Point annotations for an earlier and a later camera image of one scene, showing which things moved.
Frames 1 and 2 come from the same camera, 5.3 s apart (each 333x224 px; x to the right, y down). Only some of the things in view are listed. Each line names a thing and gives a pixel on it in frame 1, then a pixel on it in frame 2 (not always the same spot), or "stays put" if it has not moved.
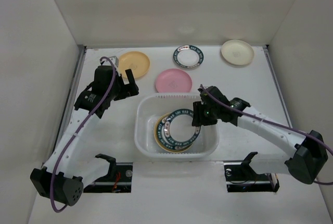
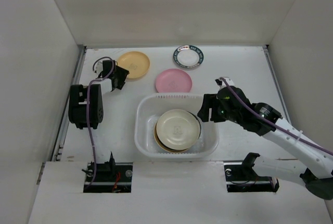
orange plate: [164, 148] stays put
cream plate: [237, 52] -> [177, 129]
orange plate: [138, 61] stays put
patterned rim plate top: [188, 56] stays put
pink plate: [173, 80] stays put
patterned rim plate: [178, 128] -> [197, 138]
